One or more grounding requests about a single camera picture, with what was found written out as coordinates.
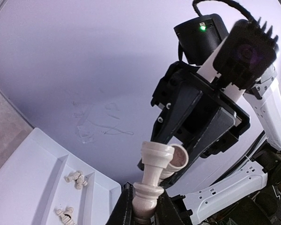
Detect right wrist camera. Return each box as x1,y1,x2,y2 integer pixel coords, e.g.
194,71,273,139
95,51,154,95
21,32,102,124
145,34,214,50
196,16,279,101

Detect white chess pawn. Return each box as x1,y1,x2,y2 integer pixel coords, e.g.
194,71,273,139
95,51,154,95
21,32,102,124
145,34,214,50
159,144,189,182

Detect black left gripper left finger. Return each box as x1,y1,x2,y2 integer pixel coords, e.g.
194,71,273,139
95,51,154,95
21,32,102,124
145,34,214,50
106,182,135,225

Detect white chess rook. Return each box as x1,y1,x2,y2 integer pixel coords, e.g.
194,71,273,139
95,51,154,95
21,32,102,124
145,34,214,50
132,141,174,225

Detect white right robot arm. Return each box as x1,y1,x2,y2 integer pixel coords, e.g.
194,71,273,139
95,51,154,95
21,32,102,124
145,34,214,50
151,14,281,225

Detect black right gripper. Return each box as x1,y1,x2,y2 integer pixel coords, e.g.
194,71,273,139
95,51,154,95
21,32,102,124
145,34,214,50
151,63,250,188

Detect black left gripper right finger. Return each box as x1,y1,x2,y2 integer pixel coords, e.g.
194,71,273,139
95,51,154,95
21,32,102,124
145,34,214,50
153,190,192,225

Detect white plastic tray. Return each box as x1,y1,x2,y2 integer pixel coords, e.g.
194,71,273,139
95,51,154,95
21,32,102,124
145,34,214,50
0,128,121,225

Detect white pieces in tray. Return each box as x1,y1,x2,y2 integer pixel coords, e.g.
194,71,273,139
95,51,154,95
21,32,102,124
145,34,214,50
54,170,88,225

